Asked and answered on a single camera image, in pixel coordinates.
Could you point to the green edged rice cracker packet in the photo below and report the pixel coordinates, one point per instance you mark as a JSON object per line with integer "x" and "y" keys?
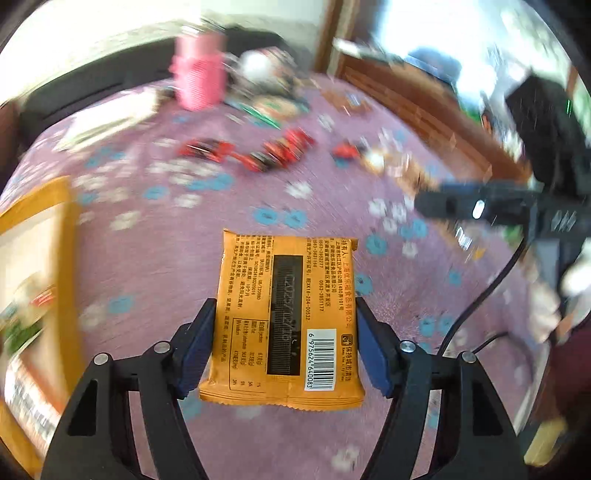
{"x": 277, "y": 110}

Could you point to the pink thermos with knit sleeve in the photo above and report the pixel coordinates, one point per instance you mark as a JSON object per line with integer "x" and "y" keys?
{"x": 198, "y": 74}

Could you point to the wooden cabinet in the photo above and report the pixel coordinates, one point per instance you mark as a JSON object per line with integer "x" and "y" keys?
{"x": 415, "y": 106}

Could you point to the blurred yellow object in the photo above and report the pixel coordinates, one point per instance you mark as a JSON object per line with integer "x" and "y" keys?
{"x": 547, "y": 443}

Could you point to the white plastic jar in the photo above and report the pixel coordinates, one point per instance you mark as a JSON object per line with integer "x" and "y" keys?
{"x": 255, "y": 63}

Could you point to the red foil candy cluster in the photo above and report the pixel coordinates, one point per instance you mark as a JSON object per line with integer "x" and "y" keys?
{"x": 279, "y": 150}

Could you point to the person's right forearm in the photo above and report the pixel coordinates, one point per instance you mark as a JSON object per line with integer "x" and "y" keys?
{"x": 572, "y": 374}

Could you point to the black leather sofa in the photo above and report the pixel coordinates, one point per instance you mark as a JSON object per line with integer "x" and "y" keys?
{"x": 92, "y": 78}

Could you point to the person's right hand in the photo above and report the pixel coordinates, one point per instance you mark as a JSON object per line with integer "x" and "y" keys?
{"x": 549, "y": 314}

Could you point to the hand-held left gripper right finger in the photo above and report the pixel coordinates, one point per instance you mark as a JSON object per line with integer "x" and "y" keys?
{"x": 374, "y": 355}

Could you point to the yellow taped cardboard box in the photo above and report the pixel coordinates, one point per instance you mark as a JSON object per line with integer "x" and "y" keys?
{"x": 60, "y": 258}

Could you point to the purple floral tablecloth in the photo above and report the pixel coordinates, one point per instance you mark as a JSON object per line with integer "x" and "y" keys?
{"x": 161, "y": 221}

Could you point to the brown snack packet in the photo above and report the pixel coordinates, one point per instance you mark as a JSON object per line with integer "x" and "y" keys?
{"x": 346, "y": 101}

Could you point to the orange barcode cracker packet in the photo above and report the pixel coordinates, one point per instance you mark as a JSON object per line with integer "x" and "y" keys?
{"x": 258, "y": 323}

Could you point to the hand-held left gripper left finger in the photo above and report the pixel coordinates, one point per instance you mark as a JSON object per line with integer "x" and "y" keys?
{"x": 196, "y": 353}

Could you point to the large green pea packet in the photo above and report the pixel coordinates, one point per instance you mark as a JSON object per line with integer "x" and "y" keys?
{"x": 18, "y": 334}

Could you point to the dark red candy packets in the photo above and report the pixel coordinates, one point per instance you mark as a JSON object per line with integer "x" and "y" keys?
{"x": 205, "y": 148}

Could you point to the stack of papers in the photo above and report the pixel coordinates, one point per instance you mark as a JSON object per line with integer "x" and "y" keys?
{"x": 106, "y": 120}

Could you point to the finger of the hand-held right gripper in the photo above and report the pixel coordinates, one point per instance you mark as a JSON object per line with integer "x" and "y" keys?
{"x": 457, "y": 203}

